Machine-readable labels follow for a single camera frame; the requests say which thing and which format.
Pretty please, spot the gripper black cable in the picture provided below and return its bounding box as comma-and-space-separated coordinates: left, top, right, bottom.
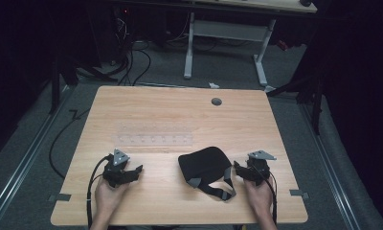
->
253, 164, 279, 226
85, 154, 113, 230

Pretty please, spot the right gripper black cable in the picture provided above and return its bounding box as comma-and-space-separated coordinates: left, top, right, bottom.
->
253, 164, 279, 226

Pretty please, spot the black strapped eye mask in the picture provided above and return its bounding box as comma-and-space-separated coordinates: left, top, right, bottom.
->
177, 146, 237, 202

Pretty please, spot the bundle of black cables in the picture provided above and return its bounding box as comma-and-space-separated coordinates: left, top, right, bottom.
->
113, 12, 152, 87

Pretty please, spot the black floor cable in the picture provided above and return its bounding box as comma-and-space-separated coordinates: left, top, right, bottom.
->
48, 107, 92, 180

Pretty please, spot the black metal stand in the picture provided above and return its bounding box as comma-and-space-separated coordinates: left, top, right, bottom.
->
266, 73, 326, 135
48, 57, 63, 115

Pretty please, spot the grey tape piece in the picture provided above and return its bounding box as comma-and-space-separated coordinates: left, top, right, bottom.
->
47, 193, 73, 203
288, 189, 310, 199

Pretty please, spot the person's left hand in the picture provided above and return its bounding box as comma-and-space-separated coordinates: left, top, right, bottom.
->
94, 175, 130, 222

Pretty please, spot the person's right hand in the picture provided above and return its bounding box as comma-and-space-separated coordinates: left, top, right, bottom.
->
243, 176, 274, 222

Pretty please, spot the white-framed desk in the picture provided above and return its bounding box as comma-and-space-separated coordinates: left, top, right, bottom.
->
183, 0, 318, 88

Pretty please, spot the metal floor rail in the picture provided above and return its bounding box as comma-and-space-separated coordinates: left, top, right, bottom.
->
300, 102, 362, 230
0, 85, 73, 230

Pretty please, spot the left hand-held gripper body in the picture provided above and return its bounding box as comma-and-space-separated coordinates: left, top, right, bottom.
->
101, 148, 131, 189

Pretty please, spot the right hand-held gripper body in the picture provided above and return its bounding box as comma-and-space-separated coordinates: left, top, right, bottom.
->
245, 149, 278, 187

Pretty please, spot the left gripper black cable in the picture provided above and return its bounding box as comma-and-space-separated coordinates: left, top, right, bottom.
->
85, 154, 113, 230

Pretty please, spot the clear plastic strip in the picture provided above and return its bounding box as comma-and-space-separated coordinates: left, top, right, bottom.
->
112, 122, 194, 148

